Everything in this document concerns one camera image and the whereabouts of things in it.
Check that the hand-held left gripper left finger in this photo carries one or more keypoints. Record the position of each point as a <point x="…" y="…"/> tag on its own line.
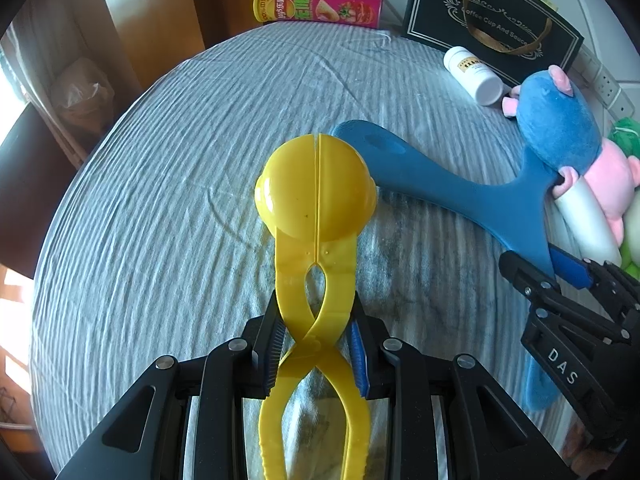
<point x="272" y="355"/>

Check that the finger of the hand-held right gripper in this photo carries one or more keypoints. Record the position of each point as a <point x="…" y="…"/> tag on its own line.
<point x="525" y="272"/>
<point x="570" y="270"/>

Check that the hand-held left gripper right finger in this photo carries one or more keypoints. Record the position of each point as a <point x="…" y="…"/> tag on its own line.
<point x="358" y="355"/>

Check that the blue plastic snowball tongs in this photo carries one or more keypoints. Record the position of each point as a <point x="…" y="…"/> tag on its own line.
<point x="450" y="185"/>

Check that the yellow plastic snowball tongs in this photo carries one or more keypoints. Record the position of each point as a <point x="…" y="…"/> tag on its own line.
<point x="315" y="190"/>

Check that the white cylindrical tube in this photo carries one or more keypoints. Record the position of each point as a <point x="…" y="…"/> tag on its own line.
<point x="590" y="225"/>

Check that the lime green plush frog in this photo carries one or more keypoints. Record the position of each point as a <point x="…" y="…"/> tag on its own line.
<point x="632" y="245"/>

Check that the pink plush toy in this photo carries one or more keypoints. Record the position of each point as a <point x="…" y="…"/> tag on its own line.
<point x="615" y="175"/>

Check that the blue plush toy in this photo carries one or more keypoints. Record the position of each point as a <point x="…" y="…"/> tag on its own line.
<point x="555" y="120"/>

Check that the white pill bottle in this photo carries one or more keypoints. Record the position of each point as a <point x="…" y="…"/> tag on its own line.
<point x="472" y="74"/>

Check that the black paper gift bag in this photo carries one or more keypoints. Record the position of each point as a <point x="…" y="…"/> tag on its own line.
<point x="495" y="20"/>

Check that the clear plastic bag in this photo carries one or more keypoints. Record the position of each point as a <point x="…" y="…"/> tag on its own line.
<point x="80" y="91"/>

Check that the pink potato chip can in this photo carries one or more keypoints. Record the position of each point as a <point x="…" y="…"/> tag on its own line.
<point x="320" y="6"/>

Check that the wooden bedside cabinet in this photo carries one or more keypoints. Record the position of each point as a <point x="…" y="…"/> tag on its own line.
<point x="60" y="35"/>

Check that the white wall power outlet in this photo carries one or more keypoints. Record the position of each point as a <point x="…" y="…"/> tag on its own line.
<point x="607" y="82"/>

